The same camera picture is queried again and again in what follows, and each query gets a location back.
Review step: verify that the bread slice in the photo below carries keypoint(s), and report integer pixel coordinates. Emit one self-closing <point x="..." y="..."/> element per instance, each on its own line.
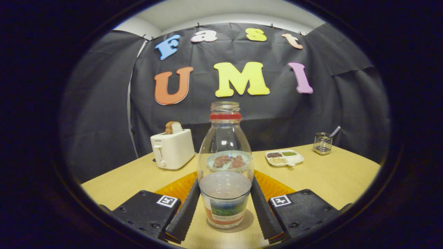
<point x="173" y="127"/>

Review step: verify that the brown meat slice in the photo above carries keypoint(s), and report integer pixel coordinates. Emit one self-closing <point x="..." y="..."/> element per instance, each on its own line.
<point x="221" y="162"/>
<point x="238" y="163"/>

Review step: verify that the clear glass juice bottle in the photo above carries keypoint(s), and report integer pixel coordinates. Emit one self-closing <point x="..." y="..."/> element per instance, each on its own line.
<point x="225" y="193"/>

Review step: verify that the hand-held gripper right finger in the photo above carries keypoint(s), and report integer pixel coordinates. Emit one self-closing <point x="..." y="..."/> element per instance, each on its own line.
<point x="304" y="211"/>

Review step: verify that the white toaster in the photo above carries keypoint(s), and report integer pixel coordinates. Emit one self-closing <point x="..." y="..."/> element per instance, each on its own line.
<point x="174" y="150"/>

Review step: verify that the metal utensil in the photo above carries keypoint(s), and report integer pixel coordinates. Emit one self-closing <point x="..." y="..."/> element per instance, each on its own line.
<point x="335" y="131"/>

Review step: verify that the white divided dish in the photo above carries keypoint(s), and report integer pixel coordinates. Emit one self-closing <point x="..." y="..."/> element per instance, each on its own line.
<point x="294" y="159"/>

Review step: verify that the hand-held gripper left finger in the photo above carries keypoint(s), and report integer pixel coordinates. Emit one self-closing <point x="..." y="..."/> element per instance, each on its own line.
<point x="150" y="211"/>

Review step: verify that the wooden table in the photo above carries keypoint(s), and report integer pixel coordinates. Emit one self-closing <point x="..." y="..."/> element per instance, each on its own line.
<point x="328" y="176"/>

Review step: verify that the teal round plate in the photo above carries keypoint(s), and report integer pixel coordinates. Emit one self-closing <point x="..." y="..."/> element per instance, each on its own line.
<point x="229" y="153"/>

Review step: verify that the black backdrop cloth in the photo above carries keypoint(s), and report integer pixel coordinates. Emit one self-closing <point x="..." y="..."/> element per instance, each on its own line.
<point x="104" y="103"/>

